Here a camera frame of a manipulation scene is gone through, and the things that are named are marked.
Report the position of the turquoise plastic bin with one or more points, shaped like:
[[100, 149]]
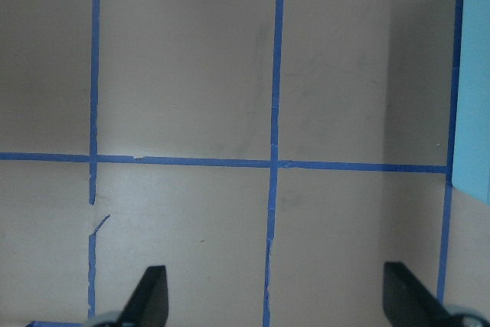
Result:
[[470, 171]]

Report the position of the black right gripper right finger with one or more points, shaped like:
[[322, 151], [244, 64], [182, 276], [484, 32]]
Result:
[[408, 303]]

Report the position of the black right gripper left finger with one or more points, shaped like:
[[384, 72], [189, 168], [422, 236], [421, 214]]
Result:
[[148, 305]]

